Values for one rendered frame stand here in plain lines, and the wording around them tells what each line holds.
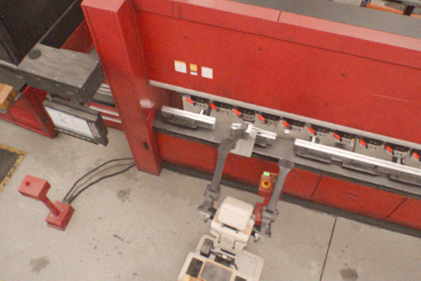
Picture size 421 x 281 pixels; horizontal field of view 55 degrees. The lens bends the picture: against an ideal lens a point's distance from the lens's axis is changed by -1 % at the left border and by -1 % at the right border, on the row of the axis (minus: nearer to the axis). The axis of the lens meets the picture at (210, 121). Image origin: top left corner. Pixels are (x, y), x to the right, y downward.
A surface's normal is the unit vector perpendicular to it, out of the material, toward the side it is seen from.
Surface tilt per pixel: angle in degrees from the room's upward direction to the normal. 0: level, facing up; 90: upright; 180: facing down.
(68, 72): 0
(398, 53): 90
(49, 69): 0
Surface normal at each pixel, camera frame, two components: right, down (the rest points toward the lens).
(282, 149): 0.00, -0.55
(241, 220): -0.29, 0.20
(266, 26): -0.30, 0.80
